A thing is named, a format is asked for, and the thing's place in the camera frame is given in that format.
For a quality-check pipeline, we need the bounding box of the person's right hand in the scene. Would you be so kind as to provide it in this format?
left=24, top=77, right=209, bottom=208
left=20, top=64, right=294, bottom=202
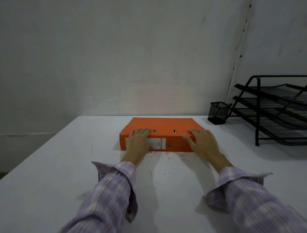
left=182, top=129, right=226, bottom=166

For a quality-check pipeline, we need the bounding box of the person's left hand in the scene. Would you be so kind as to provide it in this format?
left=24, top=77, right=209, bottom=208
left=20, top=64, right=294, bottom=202
left=121, top=128, right=155, bottom=166

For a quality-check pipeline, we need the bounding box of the orange lever arch binder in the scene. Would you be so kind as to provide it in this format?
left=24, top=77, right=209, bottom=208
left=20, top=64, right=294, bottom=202
left=119, top=117, right=206, bottom=153

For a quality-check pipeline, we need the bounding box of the person's right forearm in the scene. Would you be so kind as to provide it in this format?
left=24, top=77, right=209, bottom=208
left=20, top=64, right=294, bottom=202
left=204, top=156, right=307, bottom=233

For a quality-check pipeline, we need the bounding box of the person's left forearm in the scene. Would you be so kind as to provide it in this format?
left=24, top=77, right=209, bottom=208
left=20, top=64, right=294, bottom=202
left=60, top=155, right=139, bottom=233

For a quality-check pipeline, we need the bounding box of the black mesh pen cup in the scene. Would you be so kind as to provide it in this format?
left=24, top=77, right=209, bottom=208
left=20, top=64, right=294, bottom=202
left=207, top=101, right=232, bottom=125

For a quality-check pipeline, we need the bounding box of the black mesh document tray rack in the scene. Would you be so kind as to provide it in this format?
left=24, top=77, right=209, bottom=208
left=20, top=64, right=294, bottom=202
left=227, top=75, right=307, bottom=146

